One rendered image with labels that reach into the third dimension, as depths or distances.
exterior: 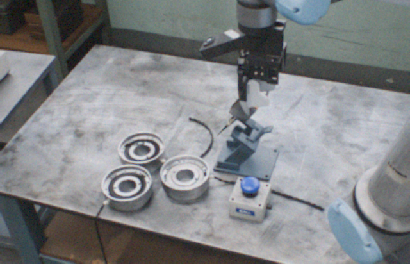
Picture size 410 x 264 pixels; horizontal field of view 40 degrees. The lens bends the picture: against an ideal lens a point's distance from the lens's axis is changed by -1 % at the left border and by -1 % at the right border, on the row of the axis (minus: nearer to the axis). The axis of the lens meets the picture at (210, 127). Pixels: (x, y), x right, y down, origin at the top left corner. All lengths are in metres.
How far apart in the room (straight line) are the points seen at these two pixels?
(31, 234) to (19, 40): 1.66
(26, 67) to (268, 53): 1.04
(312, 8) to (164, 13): 2.14
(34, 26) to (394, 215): 2.30
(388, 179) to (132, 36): 2.48
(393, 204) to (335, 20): 1.96
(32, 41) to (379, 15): 1.67
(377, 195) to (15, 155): 0.87
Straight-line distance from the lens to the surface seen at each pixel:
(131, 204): 1.18
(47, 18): 2.69
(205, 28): 2.96
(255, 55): 1.08
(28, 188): 1.31
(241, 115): 1.18
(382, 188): 0.85
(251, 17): 1.02
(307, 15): 0.91
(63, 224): 1.56
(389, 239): 0.92
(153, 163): 1.25
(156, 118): 1.42
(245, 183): 1.13
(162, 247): 1.45
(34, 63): 1.94
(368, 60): 2.84
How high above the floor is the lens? 1.69
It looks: 40 degrees down
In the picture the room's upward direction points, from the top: 3 degrees counter-clockwise
